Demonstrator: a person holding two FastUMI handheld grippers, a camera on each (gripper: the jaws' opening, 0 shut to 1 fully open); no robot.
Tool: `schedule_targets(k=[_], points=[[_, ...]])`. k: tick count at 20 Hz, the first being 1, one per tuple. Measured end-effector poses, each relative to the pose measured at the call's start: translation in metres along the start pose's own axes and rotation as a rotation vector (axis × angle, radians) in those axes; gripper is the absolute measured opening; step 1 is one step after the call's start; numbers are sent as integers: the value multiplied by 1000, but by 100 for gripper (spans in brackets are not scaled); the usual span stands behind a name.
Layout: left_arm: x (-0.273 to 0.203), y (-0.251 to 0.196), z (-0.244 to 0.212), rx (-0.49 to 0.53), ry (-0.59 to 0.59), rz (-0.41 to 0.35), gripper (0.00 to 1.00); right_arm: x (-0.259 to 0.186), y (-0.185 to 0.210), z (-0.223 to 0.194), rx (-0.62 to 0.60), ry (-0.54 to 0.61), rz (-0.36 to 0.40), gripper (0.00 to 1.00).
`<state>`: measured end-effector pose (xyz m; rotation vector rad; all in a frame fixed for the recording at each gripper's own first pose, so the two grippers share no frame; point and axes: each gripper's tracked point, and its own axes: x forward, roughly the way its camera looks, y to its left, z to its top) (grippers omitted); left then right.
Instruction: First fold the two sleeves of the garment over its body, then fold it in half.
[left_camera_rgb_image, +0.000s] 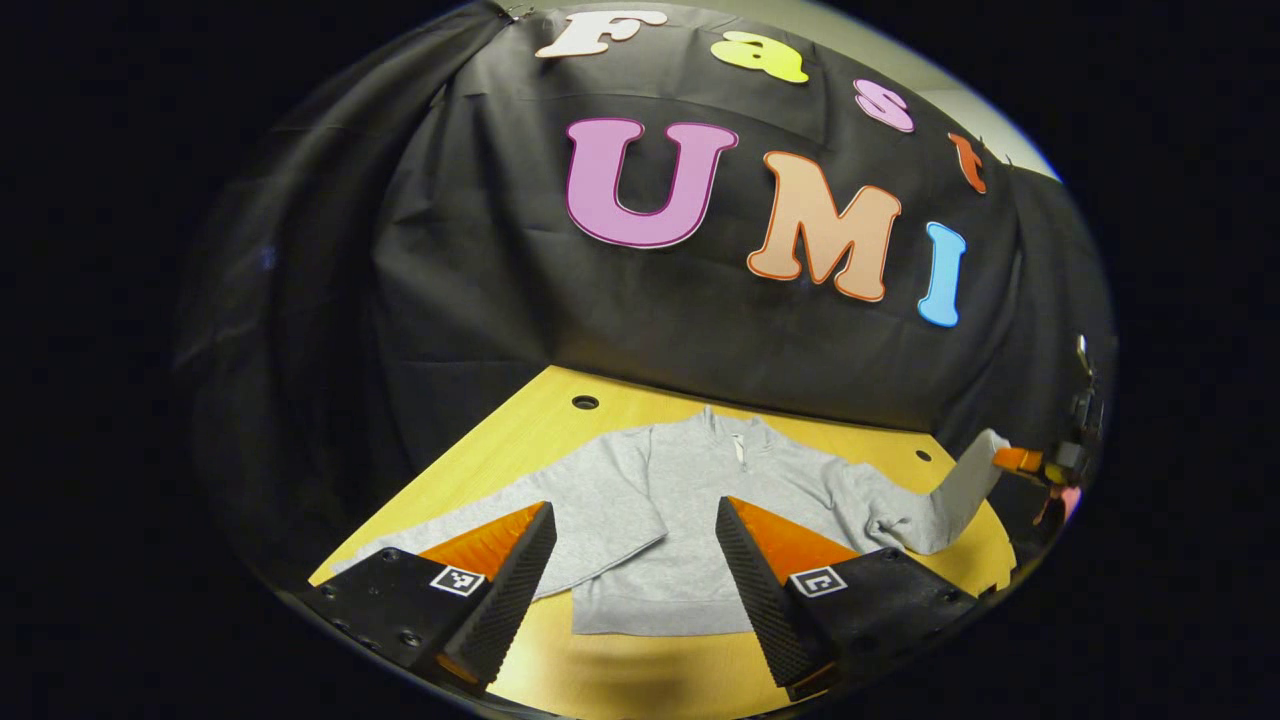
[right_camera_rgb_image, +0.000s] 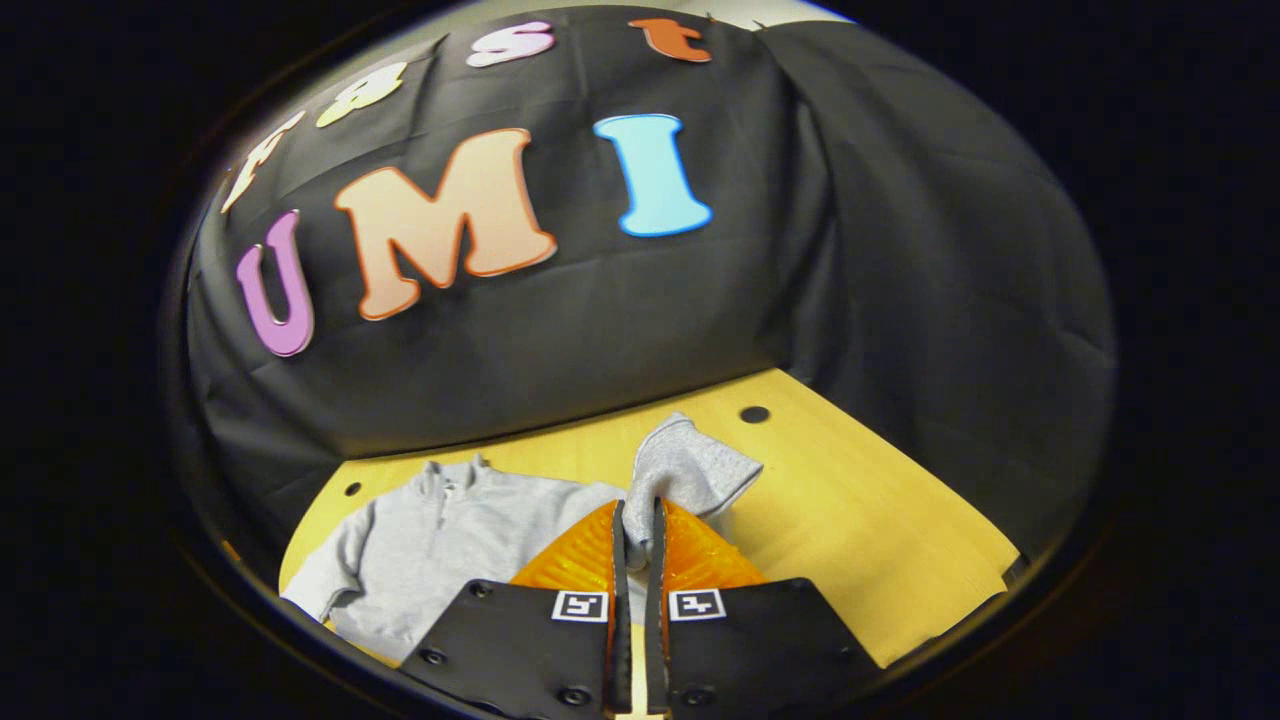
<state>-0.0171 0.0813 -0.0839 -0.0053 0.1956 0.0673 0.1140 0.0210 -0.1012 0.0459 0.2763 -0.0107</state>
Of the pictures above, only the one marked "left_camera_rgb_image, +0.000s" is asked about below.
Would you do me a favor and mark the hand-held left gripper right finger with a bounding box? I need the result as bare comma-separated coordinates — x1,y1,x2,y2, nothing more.
715,495,986,702

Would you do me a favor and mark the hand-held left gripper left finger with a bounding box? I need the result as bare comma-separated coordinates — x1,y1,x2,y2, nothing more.
298,500,558,698

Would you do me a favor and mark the grey zip-neck sweatshirt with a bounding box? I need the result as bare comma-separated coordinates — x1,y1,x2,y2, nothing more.
335,405,1011,638

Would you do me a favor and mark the black backdrop cloth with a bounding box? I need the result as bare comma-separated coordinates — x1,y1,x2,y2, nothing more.
175,0,1116,581

